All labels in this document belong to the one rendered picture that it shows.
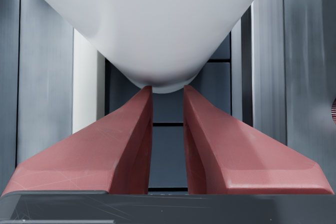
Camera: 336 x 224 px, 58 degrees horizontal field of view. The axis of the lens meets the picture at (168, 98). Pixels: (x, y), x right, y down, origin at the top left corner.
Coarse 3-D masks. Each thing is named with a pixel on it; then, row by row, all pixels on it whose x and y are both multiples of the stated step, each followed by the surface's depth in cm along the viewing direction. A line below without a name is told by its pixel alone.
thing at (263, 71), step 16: (256, 0) 10; (272, 0) 10; (256, 16) 10; (272, 16) 10; (256, 32) 10; (272, 32) 10; (256, 48) 10; (272, 48) 10; (256, 64) 10; (272, 64) 10; (256, 80) 10; (272, 80) 10; (256, 96) 10; (272, 96) 10; (256, 112) 10; (272, 112) 10; (256, 128) 10; (272, 128) 10
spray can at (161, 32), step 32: (64, 0) 4; (96, 0) 3; (128, 0) 3; (160, 0) 3; (192, 0) 4; (224, 0) 4; (96, 32) 5; (128, 32) 5; (160, 32) 5; (192, 32) 5; (224, 32) 7; (128, 64) 8; (160, 64) 8; (192, 64) 9
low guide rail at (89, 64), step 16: (80, 48) 15; (80, 64) 15; (96, 64) 15; (80, 80) 15; (96, 80) 15; (80, 96) 15; (96, 96) 15; (80, 112) 15; (96, 112) 15; (80, 128) 15
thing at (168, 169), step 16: (224, 48) 18; (112, 64) 18; (208, 64) 18; (224, 64) 18; (112, 80) 18; (128, 80) 18; (208, 80) 18; (224, 80) 18; (112, 96) 18; (128, 96) 18; (160, 96) 18; (176, 96) 18; (208, 96) 18; (224, 96) 18; (160, 112) 18; (176, 112) 18; (160, 128) 18; (176, 128) 18; (160, 144) 18; (176, 144) 18; (160, 160) 18; (176, 160) 18; (160, 176) 18; (176, 176) 18; (160, 192) 18; (176, 192) 18
